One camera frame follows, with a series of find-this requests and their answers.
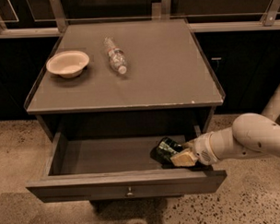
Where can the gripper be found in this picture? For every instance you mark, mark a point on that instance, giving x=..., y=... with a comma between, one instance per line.
x=202, y=149

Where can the green soda can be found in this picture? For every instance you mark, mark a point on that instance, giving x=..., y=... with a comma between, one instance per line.
x=165, y=149

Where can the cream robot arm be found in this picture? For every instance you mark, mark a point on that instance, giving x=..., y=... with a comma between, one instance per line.
x=251, y=135

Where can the metal drawer knob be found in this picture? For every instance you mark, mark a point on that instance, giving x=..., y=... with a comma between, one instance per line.
x=129, y=192

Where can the open grey top drawer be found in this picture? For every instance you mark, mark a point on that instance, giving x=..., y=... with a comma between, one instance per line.
x=103, y=169

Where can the grey cabinet table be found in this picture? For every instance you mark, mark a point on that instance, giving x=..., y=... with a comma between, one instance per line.
x=145, y=78

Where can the clear plastic water bottle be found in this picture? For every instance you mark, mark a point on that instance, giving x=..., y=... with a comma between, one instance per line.
x=116, y=56

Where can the beige paper bowl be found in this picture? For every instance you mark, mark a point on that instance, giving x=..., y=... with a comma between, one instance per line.
x=67, y=64

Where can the metal railing frame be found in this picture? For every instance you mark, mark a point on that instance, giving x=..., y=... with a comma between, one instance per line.
x=50, y=18

